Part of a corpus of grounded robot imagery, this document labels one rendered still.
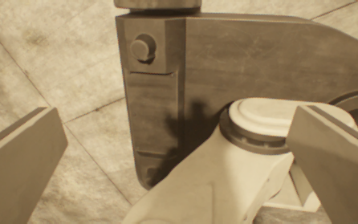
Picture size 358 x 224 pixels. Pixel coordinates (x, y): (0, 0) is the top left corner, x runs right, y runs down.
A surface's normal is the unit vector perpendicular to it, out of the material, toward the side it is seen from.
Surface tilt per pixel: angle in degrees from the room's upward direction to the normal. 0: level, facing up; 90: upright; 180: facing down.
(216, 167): 90
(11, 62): 0
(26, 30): 0
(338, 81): 0
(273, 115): 90
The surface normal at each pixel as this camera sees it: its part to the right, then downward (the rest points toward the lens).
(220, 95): -0.18, 0.50
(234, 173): 0.00, -0.86
